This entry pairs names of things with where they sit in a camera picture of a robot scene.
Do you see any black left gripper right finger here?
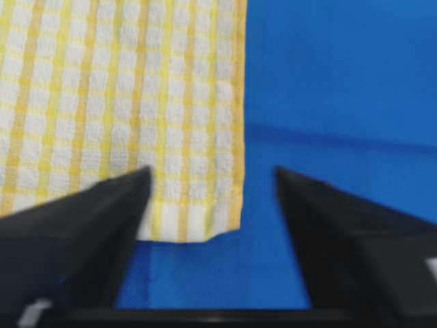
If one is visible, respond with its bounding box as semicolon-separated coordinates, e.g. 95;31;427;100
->
274;166;436;327

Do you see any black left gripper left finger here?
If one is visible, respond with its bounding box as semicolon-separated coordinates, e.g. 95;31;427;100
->
1;167;152;327

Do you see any yellow striped towel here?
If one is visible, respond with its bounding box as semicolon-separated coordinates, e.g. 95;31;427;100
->
1;1;248;243

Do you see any blue table cloth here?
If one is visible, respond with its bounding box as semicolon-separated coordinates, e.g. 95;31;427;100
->
117;1;436;309

